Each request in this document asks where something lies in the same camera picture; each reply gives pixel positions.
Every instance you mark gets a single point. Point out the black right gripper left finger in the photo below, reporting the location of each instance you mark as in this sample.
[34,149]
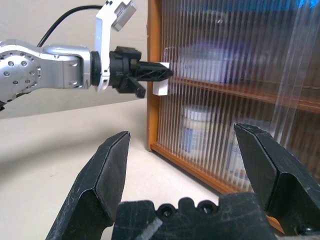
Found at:
[100,180]

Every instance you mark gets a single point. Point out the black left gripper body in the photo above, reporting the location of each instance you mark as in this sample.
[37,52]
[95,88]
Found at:
[122,70]

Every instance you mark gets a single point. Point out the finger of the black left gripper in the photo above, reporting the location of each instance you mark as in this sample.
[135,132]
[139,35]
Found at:
[155,72]

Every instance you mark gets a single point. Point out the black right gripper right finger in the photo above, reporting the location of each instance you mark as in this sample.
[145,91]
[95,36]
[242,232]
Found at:
[275,175]

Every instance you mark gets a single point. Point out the ribbed glass cabinet door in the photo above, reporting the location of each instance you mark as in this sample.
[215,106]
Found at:
[250,112]

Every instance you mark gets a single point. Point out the brown wooden cabinet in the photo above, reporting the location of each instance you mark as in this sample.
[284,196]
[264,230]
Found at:
[152,112]

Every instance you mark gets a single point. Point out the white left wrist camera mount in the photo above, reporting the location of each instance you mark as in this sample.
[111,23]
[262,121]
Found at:
[102,37]

